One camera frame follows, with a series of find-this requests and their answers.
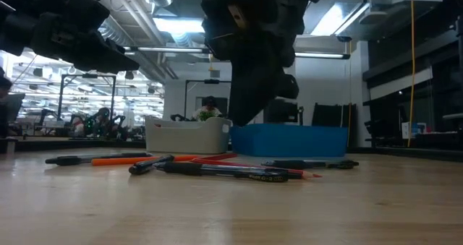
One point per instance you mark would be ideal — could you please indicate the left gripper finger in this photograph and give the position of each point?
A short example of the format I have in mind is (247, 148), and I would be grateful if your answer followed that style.
(116, 44)
(105, 60)

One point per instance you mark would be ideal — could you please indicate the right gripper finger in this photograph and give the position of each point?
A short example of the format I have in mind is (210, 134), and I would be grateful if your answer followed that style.
(249, 93)

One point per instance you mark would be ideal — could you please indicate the black gel pen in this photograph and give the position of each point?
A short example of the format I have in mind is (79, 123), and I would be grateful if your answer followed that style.
(143, 168)
(296, 164)
(68, 160)
(188, 169)

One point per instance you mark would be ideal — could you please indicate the orange pencil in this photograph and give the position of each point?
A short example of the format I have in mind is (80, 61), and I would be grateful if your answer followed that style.
(115, 161)

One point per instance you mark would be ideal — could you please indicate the black monitor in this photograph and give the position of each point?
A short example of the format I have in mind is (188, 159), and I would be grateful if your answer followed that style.
(285, 111)

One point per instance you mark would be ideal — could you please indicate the person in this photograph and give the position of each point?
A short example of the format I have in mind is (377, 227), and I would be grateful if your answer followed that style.
(3, 82)
(209, 102)
(103, 115)

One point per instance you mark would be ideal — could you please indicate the small green plant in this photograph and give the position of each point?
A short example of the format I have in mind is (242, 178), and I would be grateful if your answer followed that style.
(206, 115)

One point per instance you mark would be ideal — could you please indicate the long ceiling light bar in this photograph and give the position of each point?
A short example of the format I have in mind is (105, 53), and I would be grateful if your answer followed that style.
(170, 50)

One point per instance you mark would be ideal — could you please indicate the blue plastic bin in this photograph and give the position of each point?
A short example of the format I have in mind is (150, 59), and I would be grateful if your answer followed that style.
(289, 140)

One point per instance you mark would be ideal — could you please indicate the grey plastic bin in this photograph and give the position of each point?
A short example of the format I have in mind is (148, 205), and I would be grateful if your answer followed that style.
(184, 136)

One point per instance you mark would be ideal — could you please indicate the black panel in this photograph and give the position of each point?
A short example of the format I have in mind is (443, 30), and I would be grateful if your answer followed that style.
(327, 115)

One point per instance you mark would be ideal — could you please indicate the grey monitor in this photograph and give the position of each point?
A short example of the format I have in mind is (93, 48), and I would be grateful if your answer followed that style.
(16, 106)

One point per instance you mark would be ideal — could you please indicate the white box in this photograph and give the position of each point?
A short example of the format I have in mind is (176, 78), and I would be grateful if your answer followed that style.
(406, 130)

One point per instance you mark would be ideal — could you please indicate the black gantry frame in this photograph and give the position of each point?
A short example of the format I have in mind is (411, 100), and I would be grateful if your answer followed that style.
(60, 100)
(211, 81)

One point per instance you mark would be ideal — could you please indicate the black table frame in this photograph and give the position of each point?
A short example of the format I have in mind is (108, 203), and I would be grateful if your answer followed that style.
(72, 145)

